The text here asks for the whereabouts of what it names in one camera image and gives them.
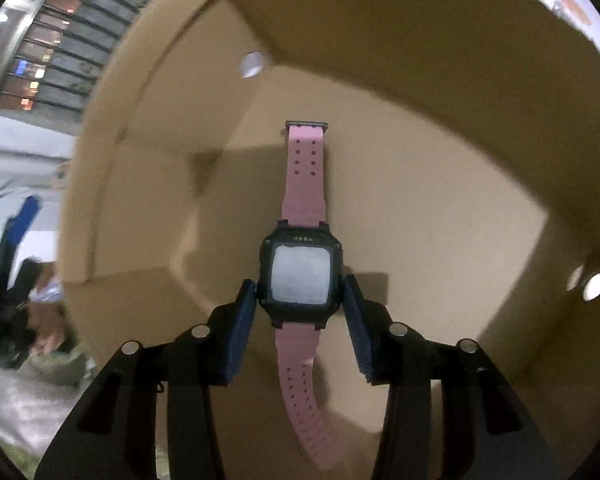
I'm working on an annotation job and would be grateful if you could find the pink strap smart watch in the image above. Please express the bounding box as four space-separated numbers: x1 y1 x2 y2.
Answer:
258 120 342 470

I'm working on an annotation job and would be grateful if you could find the brown cardboard box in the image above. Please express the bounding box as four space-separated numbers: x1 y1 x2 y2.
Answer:
58 0 600 479

